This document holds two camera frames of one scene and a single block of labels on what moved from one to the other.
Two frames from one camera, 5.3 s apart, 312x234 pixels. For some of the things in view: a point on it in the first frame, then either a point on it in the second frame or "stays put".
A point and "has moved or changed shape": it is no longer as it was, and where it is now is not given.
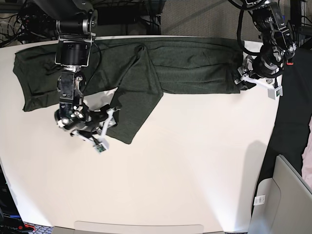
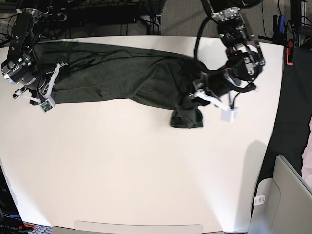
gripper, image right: [264, 66] -> [218, 84]
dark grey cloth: [293, 116] stays put
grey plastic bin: [282, 204] stays put
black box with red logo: [10, 222] stays put
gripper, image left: [82, 119] -> [30, 78]
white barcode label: [259, 200] stays put
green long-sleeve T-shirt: [139, 70] has moved or changed shape
